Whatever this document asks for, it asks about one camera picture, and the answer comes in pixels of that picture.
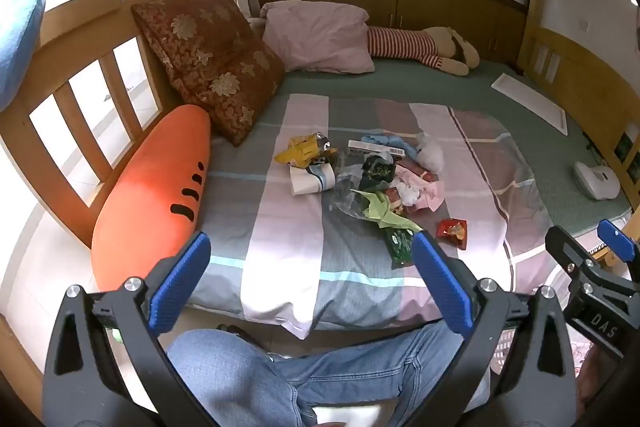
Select green bed sheet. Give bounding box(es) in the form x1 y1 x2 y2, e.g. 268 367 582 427
210 57 633 238

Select white tissue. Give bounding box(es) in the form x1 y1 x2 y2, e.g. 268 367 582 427
416 134 447 170

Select striped plush doll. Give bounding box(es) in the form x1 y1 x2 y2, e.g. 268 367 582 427
367 26 481 76

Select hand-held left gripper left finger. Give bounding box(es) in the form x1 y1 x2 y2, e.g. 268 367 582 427
42 231 213 427

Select wooden footboard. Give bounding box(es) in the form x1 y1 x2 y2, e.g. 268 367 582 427
517 0 640 208

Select white plastic laundry basket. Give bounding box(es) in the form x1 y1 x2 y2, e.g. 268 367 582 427
492 327 517 374

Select clear plastic bag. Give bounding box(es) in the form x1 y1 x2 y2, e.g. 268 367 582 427
329 152 371 212

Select white handheld appliance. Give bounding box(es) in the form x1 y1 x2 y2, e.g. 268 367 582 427
573 161 622 201

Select light green paper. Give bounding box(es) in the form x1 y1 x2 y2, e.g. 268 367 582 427
350 189 423 233

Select yellow chip bag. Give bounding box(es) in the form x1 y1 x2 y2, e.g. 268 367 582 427
273 133 340 168

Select person's right forearm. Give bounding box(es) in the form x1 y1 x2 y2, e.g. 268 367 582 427
575 349 616 427

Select orange carrot plush pillow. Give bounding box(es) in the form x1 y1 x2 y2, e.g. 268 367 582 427
91 104 212 293

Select white flat panel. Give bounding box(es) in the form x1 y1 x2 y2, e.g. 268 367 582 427
491 73 569 136

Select striped pink grey blanket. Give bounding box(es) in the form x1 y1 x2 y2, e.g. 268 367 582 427
187 93 566 340

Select red snack packet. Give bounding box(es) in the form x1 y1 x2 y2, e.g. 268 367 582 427
436 218 468 250

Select dark green packet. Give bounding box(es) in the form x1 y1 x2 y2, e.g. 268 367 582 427
360 154 396 192

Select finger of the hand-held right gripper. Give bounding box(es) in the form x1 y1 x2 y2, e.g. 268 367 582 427
597 218 640 280
544 225 608 293

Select person's legs in blue jeans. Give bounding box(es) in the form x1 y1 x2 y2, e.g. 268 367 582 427
167 322 493 427

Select green snack packet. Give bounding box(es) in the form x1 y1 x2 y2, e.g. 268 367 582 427
385 227 417 268

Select white rolled cloth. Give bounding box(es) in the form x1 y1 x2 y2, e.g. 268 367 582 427
290 162 335 196

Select pink pillow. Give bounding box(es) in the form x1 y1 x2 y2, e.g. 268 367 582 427
260 1 376 74

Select wooden slatted headboard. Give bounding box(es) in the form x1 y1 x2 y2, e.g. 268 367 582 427
0 0 241 218

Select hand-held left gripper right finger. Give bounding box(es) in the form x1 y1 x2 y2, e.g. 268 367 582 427
411 229 578 427

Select brown floral cushion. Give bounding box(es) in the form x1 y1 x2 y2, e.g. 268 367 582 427
131 0 286 148

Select crumpled blue cloth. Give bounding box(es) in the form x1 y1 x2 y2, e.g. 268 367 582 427
361 133 421 158

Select long white box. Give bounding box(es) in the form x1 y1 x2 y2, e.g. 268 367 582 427
348 139 405 156

